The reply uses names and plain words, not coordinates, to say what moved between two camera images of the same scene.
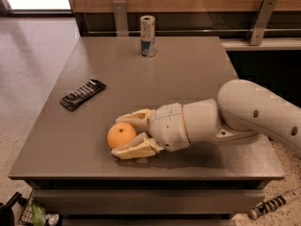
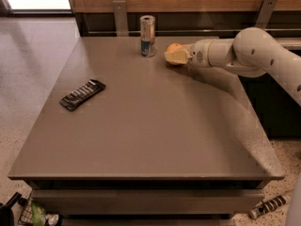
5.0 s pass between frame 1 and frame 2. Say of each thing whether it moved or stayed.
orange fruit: moved
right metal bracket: stayed
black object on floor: stayed
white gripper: moved
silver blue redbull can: stayed
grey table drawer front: stayed
